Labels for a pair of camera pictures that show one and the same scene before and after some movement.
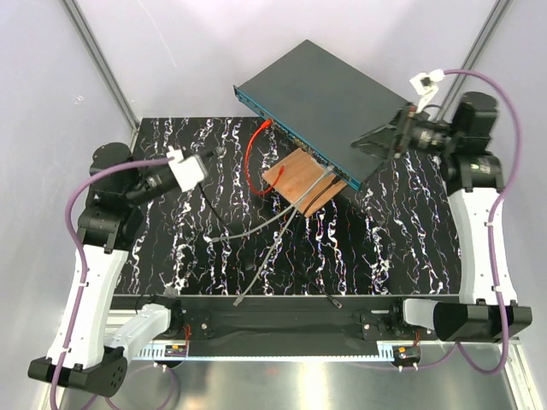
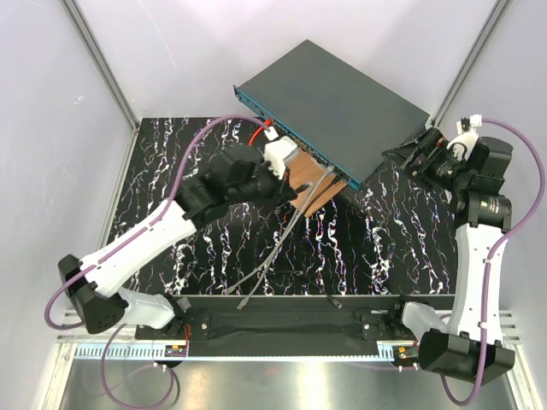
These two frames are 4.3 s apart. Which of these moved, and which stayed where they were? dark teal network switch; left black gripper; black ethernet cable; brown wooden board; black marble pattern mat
Moved: left black gripper
Stayed: black ethernet cable; dark teal network switch; brown wooden board; black marble pattern mat
